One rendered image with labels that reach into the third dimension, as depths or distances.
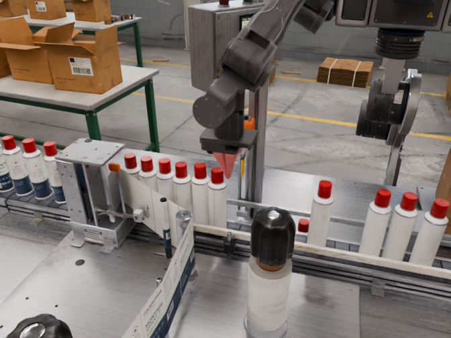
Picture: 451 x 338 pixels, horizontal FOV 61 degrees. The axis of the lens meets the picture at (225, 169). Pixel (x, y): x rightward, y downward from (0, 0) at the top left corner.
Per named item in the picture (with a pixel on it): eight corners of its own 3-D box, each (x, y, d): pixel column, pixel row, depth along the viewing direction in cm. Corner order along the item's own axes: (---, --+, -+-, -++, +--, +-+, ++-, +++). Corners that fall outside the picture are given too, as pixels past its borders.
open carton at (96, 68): (41, 94, 238) (25, 32, 219) (87, 72, 280) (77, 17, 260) (95, 100, 229) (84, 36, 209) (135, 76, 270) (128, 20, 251)
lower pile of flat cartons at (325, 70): (315, 82, 506) (317, 66, 495) (323, 71, 548) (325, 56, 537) (366, 88, 483) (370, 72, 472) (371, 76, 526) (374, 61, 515)
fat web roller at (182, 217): (176, 278, 95) (170, 218, 85) (182, 265, 98) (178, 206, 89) (193, 282, 93) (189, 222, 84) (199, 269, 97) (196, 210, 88)
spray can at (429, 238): (409, 272, 96) (431, 206, 86) (406, 258, 101) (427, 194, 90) (431, 276, 95) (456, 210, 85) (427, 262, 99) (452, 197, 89)
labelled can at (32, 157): (32, 199, 124) (14, 143, 113) (43, 190, 128) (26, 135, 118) (45, 202, 122) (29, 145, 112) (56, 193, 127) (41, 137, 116)
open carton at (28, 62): (-8, 84, 255) (-27, 26, 236) (48, 64, 298) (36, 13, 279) (45, 92, 242) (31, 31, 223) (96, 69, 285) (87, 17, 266)
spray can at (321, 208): (305, 250, 103) (314, 187, 93) (307, 238, 108) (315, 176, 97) (325, 254, 102) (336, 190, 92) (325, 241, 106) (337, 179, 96)
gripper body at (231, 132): (250, 153, 71) (252, 116, 67) (198, 145, 73) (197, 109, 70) (258, 138, 76) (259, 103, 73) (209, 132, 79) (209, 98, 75)
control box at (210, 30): (190, 86, 96) (186, 5, 86) (241, 74, 105) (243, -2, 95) (215, 97, 89) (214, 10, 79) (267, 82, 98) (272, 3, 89)
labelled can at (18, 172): (13, 196, 125) (-7, 139, 115) (24, 187, 130) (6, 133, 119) (26, 198, 124) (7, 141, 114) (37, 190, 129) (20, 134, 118)
